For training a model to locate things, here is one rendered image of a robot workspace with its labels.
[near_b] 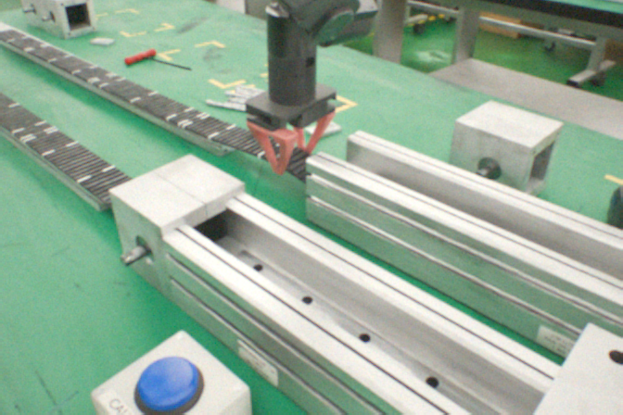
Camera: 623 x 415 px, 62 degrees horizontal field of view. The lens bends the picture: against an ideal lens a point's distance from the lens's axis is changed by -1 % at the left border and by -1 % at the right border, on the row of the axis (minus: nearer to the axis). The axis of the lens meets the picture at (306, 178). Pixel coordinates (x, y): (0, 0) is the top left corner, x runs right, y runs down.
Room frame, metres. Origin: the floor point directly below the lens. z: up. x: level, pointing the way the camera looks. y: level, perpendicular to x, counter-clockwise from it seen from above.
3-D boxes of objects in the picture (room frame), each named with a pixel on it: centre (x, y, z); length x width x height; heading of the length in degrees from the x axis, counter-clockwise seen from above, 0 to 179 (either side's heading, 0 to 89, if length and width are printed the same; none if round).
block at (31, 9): (1.39, 0.69, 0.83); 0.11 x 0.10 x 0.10; 141
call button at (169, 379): (0.23, 0.09, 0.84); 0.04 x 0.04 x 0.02
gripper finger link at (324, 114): (0.60, 0.01, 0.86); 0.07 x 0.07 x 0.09; 50
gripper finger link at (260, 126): (0.58, 0.03, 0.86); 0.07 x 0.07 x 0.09; 50
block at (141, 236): (0.43, 0.14, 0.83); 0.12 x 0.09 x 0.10; 137
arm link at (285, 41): (0.59, 0.01, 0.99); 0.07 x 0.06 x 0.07; 126
